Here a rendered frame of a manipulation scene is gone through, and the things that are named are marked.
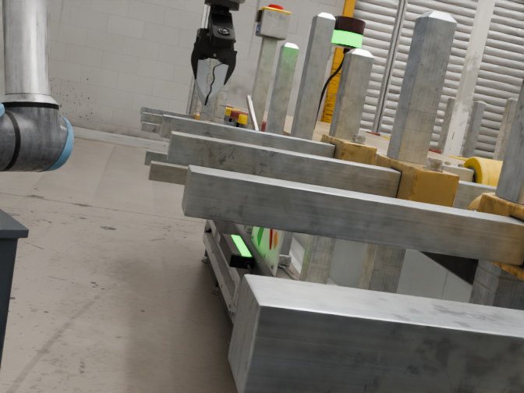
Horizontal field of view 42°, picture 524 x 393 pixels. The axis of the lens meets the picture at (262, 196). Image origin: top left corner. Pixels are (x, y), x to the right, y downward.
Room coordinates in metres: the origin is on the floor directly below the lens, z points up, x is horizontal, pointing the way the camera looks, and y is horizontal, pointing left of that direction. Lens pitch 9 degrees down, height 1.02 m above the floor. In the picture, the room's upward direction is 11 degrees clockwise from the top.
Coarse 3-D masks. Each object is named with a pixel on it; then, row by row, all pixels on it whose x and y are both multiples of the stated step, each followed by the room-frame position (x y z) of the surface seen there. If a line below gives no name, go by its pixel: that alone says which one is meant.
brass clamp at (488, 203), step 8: (480, 200) 0.56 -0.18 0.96; (488, 200) 0.54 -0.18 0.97; (496, 200) 0.53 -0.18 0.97; (504, 200) 0.52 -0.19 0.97; (472, 208) 0.57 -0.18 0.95; (480, 208) 0.55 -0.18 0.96; (488, 208) 0.54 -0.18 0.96; (496, 208) 0.53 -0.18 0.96; (504, 208) 0.52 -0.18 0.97; (512, 208) 0.51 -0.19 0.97; (520, 208) 0.50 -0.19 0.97; (512, 216) 0.51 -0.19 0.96; (520, 216) 0.50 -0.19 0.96; (496, 264) 0.51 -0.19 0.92; (504, 264) 0.50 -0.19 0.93; (512, 264) 0.49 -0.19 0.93; (512, 272) 0.49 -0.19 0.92; (520, 272) 0.48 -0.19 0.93
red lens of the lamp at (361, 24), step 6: (336, 18) 1.27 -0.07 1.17; (342, 18) 1.26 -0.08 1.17; (348, 18) 1.25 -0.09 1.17; (336, 24) 1.26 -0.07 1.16; (342, 24) 1.25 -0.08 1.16; (348, 24) 1.25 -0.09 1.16; (354, 24) 1.25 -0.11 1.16; (360, 24) 1.26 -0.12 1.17; (354, 30) 1.25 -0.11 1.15; (360, 30) 1.26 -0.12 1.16
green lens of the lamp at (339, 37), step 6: (336, 30) 1.26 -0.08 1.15; (336, 36) 1.26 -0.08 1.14; (342, 36) 1.25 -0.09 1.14; (348, 36) 1.25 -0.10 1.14; (354, 36) 1.25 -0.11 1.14; (360, 36) 1.26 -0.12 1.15; (336, 42) 1.26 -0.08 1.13; (342, 42) 1.25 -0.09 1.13; (348, 42) 1.25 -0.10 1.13; (354, 42) 1.26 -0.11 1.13; (360, 42) 1.27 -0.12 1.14
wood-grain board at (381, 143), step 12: (240, 108) 3.57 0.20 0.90; (264, 120) 2.74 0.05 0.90; (288, 120) 3.21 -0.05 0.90; (288, 132) 2.21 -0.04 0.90; (324, 132) 2.71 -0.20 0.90; (360, 132) 3.49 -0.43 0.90; (372, 144) 2.44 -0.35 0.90; (384, 144) 2.62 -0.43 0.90; (432, 156) 2.42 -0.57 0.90; (444, 156) 2.60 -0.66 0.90
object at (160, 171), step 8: (152, 168) 1.16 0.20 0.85; (160, 168) 1.17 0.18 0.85; (168, 168) 1.17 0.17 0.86; (176, 168) 1.17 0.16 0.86; (184, 168) 1.18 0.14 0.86; (152, 176) 1.16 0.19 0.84; (160, 176) 1.17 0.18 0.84; (168, 176) 1.17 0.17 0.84; (176, 176) 1.17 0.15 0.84; (184, 176) 1.18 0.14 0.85; (184, 184) 1.18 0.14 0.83
